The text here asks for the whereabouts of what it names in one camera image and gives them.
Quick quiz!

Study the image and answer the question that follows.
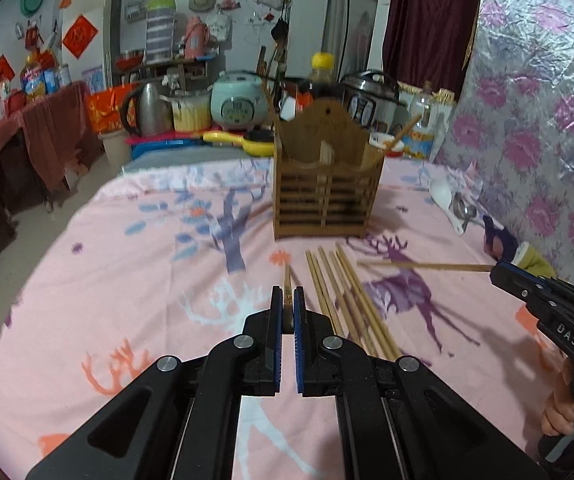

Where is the pink thermos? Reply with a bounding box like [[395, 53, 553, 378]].
[[184, 15, 210, 58]]

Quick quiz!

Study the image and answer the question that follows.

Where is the stacked steamer with green lid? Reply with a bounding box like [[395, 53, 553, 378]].
[[145, 0, 176, 64]]

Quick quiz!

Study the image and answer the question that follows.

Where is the dark red curtain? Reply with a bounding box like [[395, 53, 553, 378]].
[[382, 0, 480, 99]]

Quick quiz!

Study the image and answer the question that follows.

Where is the clear oil bottle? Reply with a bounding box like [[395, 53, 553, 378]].
[[404, 80, 440, 159]]

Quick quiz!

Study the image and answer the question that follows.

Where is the mint green rice cooker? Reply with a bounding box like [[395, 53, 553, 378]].
[[210, 70, 268, 131]]

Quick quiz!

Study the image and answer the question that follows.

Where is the pink deer print tablecloth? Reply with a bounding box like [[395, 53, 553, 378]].
[[0, 160, 564, 479]]

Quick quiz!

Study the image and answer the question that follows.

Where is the black silver pressure cooker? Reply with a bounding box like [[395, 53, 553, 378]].
[[341, 70, 405, 134]]

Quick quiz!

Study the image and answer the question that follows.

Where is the wooden chopstick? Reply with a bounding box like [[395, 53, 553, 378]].
[[336, 243, 402, 361], [327, 249, 378, 356], [314, 246, 360, 344], [282, 263, 293, 310], [383, 114, 422, 154], [329, 245, 400, 360], [305, 250, 344, 337], [356, 260, 493, 273]]

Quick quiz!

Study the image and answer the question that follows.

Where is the dark soy sauce bottle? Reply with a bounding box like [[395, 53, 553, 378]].
[[296, 52, 343, 113]]

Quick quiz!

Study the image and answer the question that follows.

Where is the person's right hand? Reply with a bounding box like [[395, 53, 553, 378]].
[[541, 358, 574, 437]]

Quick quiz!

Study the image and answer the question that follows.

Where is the wooden slatted utensil holder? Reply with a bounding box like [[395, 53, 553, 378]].
[[270, 99, 384, 240]]

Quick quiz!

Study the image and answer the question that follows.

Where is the yellow frying pan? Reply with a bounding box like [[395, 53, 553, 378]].
[[202, 129, 275, 158]]

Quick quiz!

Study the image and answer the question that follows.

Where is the white refrigerator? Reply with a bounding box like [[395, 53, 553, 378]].
[[59, 0, 122, 94]]

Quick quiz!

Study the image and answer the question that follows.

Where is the red covered side table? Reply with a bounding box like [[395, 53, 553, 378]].
[[0, 81, 102, 211]]

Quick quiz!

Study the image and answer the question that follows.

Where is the steel electric kettle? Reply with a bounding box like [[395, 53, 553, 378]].
[[120, 79, 174, 138]]

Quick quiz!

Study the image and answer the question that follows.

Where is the red white bowl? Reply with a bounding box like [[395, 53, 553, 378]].
[[369, 132, 404, 158]]

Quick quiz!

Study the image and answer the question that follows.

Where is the white ceramic spoon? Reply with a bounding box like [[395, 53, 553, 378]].
[[429, 179, 465, 236]]

